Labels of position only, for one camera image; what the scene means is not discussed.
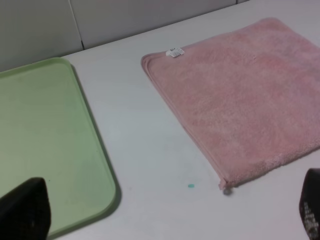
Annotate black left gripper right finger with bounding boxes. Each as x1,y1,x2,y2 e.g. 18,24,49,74
299,168,320,240

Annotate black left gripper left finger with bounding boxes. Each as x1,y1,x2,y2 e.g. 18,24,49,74
0,177,52,240

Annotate pink terry towel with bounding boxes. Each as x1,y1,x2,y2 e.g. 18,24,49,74
141,18,320,189

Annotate light green plastic tray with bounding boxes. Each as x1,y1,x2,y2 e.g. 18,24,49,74
0,57,117,239

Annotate white towel care label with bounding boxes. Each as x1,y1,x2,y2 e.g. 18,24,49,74
165,48,185,58

